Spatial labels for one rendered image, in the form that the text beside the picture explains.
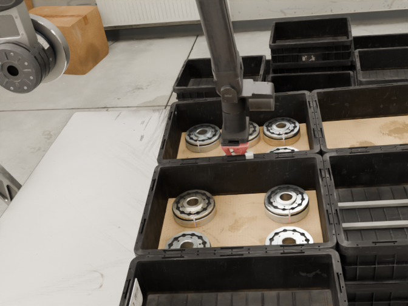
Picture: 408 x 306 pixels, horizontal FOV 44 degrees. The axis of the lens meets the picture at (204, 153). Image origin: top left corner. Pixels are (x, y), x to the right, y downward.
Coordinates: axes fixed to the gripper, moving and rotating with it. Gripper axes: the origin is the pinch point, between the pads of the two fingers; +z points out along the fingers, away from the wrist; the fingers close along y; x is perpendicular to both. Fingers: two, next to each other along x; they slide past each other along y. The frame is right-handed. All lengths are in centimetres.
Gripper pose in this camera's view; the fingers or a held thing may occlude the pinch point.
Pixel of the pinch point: (237, 156)
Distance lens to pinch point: 132.1
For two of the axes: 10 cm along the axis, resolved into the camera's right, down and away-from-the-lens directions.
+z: 0.9, 8.2, 5.7
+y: 1.3, -5.8, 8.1
